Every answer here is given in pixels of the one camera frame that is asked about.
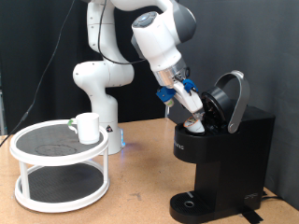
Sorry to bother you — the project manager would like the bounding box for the black Keurig coffee machine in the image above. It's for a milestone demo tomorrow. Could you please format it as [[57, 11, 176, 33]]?
[[168, 70, 277, 224]]

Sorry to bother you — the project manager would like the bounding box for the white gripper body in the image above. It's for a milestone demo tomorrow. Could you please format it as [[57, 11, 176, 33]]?
[[172, 81, 206, 116]]

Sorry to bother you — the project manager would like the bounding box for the black tape strip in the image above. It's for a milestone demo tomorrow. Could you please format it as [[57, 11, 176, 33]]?
[[238, 204, 264, 224]]

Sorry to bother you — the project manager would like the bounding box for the blue cable clip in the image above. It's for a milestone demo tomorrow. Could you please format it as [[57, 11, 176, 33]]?
[[181, 78, 199, 94]]

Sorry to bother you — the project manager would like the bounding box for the wrist camera on blue mount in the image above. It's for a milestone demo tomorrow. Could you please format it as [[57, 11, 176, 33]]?
[[155, 86, 178, 109]]

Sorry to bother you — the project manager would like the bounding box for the black backdrop curtain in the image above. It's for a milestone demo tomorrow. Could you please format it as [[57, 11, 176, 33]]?
[[0, 0, 172, 135]]

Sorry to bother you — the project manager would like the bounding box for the black Keurig power cable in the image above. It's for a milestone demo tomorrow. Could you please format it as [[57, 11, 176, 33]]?
[[261, 189, 286, 202]]

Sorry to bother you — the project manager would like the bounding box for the white two-tier turntable stand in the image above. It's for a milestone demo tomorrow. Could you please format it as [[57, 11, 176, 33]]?
[[8, 119, 111, 214]]

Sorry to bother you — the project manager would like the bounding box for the grey metal post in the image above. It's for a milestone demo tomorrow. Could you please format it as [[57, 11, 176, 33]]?
[[0, 73, 7, 136]]

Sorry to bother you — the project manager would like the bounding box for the black robot camera cable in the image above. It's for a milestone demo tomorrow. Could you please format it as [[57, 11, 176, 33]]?
[[0, 0, 148, 147]]

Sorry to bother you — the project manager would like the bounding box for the white mug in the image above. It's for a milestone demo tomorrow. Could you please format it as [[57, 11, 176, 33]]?
[[67, 112, 101, 146]]

